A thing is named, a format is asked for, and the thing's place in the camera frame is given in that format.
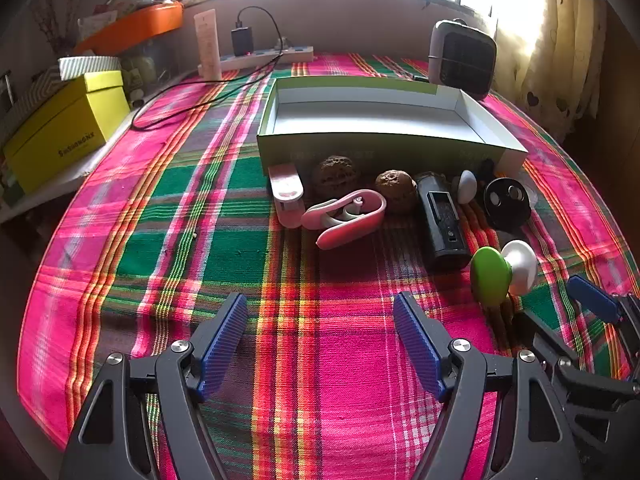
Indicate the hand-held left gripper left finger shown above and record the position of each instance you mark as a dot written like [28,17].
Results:
[225,345]

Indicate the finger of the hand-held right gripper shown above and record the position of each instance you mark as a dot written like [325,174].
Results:
[592,300]
[550,345]

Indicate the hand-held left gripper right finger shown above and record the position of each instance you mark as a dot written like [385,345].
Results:
[420,350]

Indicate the green white spool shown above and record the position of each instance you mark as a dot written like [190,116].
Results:
[487,275]

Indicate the black rectangular device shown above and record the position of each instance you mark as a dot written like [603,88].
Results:
[442,230]

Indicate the black disc with metal studs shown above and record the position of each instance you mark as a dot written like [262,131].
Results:
[505,210]

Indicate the large pink clip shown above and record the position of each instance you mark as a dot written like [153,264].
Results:
[350,232]

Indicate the brown walnut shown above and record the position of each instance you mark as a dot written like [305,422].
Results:
[395,187]
[335,172]

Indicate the small pink clip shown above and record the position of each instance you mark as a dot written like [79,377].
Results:
[286,187]

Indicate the pale egg-shaped knob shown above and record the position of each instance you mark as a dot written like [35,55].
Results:
[467,185]

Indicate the shallow white green box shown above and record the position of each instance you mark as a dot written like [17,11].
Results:
[380,115]

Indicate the pink green plaid tablecloth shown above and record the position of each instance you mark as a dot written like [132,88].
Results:
[320,310]

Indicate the cream heart-print curtain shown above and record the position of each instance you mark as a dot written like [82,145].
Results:
[565,60]

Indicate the yellow box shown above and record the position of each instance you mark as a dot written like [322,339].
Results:
[60,135]

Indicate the grey space heater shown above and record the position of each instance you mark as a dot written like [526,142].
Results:
[465,60]

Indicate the glass tank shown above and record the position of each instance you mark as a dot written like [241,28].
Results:
[150,60]

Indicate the white power strip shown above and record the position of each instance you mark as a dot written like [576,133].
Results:
[280,55]

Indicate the cream tube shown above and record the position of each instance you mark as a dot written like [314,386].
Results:
[207,45]

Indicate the striped white box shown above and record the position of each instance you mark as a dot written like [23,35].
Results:
[90,65]

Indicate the grey patterned box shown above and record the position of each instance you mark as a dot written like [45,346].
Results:
[35,95]

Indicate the dried branches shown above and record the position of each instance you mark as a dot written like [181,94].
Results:
[52,25]

